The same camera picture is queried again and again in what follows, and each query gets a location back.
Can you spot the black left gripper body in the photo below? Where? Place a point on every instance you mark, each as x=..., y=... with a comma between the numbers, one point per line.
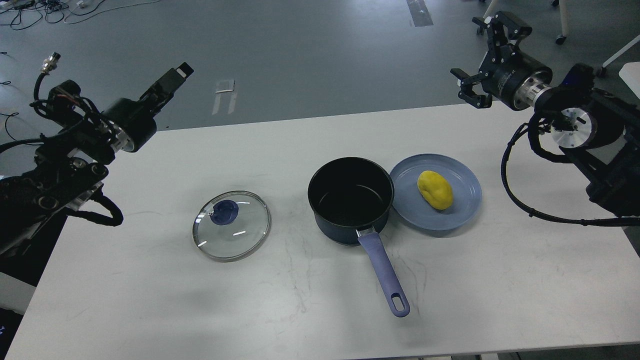
x=135, y=119

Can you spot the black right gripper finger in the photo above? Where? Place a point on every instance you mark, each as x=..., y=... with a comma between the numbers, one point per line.
x=504, y=32
x=466, y=83

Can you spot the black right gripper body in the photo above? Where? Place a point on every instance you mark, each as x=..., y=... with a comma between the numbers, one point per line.
x=516, y=80

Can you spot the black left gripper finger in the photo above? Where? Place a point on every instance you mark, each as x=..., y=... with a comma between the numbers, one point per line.
x=164, y=89

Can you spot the glass pot lid blue knob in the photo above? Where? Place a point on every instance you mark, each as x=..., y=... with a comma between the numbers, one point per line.
x=232, y=226

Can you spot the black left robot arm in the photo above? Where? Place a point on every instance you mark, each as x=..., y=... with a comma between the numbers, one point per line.
x=71, y=166

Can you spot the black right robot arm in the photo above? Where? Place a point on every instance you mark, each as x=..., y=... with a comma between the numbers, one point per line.
x=573, y=122

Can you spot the white chair legs with casters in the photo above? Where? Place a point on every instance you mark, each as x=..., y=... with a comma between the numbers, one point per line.
x=557, y=5

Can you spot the grey floor tape strip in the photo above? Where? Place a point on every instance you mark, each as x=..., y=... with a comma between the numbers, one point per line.
x=419, y=13

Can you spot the white furniture leg with caster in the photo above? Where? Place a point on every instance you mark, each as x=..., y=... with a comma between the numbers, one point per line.
x=629, y=73

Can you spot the blue plate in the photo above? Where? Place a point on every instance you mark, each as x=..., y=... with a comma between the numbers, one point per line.
x=413, y=208

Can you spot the dark blue saucepan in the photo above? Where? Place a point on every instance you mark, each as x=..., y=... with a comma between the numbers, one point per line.
x=351, y=199

